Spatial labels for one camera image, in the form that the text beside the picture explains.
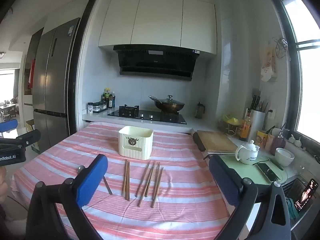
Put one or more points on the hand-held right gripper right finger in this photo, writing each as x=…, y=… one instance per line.
x=222, y=180

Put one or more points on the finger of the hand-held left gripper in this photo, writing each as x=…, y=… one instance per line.
x=28, y=137
x=8, y=125

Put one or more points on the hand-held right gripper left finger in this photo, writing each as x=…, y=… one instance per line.
x=92, y=177

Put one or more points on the metal spoon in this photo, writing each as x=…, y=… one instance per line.
x=109, y=189

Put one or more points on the wooden chopstick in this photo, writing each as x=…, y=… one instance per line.
x=157, y=175
x=145, y=187
x=157, y=187
x=128, y=182
x=142, y=179

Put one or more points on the cream ribbed utensil holder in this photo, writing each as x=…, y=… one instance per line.
x=135, y=150

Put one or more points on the cardboard box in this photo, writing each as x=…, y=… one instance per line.
x=31, y=127

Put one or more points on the white teapot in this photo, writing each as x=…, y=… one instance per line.
x=246, y=153

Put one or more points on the wooden cutting board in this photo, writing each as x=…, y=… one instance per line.
x=217, y=141

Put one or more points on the black smartphone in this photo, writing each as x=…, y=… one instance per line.
x=267, y=172

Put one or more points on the pink white striped tablecloth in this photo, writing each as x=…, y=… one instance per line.
x=180, y=197

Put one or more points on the red hanging cloth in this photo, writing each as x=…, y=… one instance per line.
x=31, y=75

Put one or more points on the orange sauce bottle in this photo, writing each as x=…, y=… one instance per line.
x=244, y=127

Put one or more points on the yellow packet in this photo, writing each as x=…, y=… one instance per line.
x=262, y=138

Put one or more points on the grey refrigerator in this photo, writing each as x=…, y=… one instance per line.
x=52, y=80

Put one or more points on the white knife holder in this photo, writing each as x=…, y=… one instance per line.
x=257, y=125

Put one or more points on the white bowl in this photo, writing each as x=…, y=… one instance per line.
x=284, y=156

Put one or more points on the purple soap dispenser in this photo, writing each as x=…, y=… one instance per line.
x=277, y=142

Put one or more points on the black lid spice jar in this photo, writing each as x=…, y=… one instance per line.
x=90, y=108

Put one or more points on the row of clear spice jars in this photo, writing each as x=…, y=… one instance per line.
x=100, y=106

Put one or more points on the dark glass kettle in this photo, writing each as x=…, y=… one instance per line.
x=199, y=111

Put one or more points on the teal cloth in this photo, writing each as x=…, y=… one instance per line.
x=291, y=207

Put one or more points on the dark sauce bottle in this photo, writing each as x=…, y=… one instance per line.
x=110, y=102

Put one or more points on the yellow cap oil bottle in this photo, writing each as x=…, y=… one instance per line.
x=106, y=98

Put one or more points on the blue label bottle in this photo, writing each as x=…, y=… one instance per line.
x=113, y=100

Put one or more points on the garlic bulbs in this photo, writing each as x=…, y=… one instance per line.
x=295, y=141

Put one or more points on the black gas cooktop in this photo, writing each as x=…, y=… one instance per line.
x=147, y=116

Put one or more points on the smartphone with lit screen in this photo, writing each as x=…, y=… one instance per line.
x=306, y=195

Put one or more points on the hanging printed bag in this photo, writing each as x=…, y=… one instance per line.
x=268, y=65

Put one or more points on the black range hood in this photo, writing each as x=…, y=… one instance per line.
x=155, y=61

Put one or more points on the white wall socket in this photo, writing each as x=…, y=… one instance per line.
x=272, y=113

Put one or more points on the window with dark frame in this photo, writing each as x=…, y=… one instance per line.
x=310, y=80

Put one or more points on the white wall cabinet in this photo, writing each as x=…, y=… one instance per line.
x=160, y=22

